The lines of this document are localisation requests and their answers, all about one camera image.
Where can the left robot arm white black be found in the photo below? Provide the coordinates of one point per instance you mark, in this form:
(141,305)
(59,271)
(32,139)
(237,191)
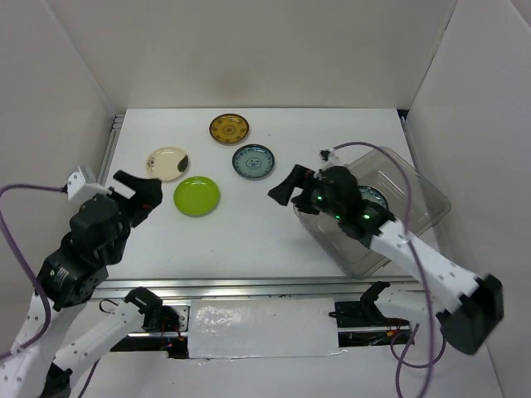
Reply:
(38,365)

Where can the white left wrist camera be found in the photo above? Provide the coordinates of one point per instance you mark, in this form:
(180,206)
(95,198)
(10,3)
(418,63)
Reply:
(82,185)

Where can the yellow patterned plate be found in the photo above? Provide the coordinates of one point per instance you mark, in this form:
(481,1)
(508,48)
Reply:
(229,129)

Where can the lime green plate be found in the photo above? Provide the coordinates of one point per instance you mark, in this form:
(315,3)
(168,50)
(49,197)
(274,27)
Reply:
(196,196)

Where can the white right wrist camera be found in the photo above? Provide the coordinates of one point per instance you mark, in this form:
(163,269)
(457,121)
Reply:
(329,159)

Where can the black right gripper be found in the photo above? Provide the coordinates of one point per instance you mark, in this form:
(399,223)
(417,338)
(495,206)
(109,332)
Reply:
(300,177)

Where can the clear plastic bin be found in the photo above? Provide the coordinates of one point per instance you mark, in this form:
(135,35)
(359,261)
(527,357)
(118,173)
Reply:
(405,190)

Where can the white front cover panel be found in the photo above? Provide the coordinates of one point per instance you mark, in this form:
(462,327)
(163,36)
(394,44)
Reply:
(270,328)

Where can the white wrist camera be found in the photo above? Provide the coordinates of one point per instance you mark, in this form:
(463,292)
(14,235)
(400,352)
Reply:
(82,185)
(329,159)

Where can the cream plate with dark patch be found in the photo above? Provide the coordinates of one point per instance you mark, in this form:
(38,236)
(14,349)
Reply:
(167,163)

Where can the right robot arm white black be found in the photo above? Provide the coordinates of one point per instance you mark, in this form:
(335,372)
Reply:
(467,307)

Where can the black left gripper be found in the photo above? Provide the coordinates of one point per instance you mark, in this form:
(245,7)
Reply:
(149,194)

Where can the large blue patterned plate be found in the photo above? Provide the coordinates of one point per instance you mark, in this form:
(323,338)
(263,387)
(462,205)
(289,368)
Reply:
(253,161)

